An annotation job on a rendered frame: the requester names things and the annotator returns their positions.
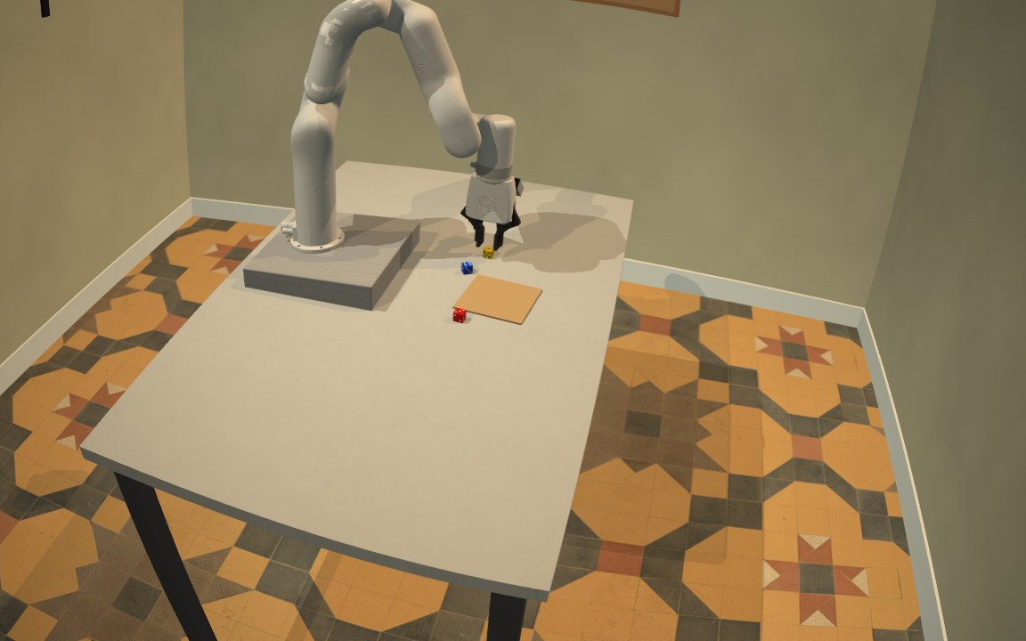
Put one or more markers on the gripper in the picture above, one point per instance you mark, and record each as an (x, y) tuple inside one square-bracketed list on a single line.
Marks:
[(491, 201)]

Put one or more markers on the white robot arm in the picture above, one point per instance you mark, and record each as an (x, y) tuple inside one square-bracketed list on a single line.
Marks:
[(313, 132)]

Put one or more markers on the orange mat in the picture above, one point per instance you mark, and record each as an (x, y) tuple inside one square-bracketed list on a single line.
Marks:
[(498, 299)]

